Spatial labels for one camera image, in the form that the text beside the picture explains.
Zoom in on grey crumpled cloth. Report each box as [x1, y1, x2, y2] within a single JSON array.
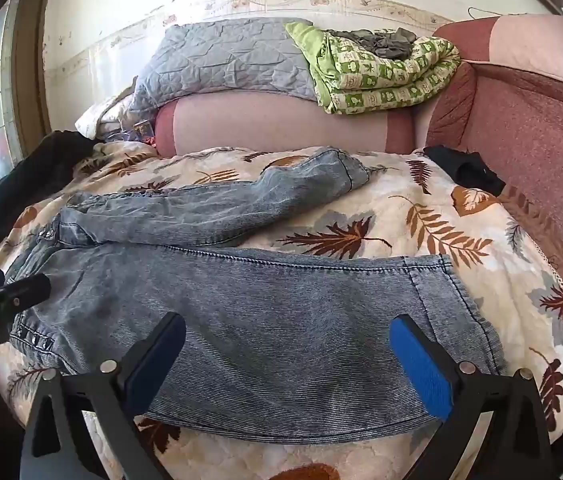
[[325, 27, 419, 60]]

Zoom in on grey quilted blanket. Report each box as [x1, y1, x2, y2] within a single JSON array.
[[128, 17, 323, 115]]

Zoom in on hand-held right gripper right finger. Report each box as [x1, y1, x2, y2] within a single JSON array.
[[390, 314, 555, 480]]

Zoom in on colourful small packet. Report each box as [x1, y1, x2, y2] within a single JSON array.
[[133, 120, 158, 149]]

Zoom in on leaf printed blanket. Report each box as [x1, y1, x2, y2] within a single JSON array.
[[0, 141, 563, 480]]

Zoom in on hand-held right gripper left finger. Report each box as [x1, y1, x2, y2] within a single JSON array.
[[19, 311, 186, 480]]

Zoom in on wooden window frame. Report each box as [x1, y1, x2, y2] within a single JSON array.
[[9, 0, 60, 153]]

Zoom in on small black cloth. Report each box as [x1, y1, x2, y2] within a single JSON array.
[[423, 145, 507, 199]]

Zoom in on green printed quilt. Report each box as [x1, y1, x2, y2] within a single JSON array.
[[285, 20, 463, 115]]

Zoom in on white cloth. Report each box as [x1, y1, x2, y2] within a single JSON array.
[[75, 76, 138, 141]]

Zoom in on long black garment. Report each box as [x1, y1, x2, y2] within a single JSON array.
[[0, 130, 108, 273]]

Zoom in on blue denim pants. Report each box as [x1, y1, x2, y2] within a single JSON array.
[[4, 147, 511, 447]]

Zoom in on pink and red sofa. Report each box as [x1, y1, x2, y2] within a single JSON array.
[[154, 14, 563, 313]]

